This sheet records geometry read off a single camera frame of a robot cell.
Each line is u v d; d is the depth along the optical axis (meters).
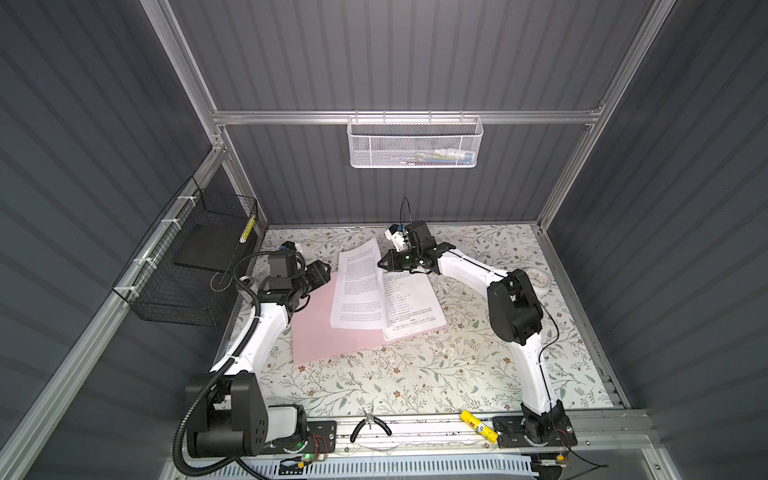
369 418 0.77
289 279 0.65
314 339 0.89
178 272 0.72
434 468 0.77
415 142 1.24
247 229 0.81
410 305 0.96
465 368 0.85
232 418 0.41
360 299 0.98
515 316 0.58
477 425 0.74
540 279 1.02
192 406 0.38
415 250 0.79
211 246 0.77
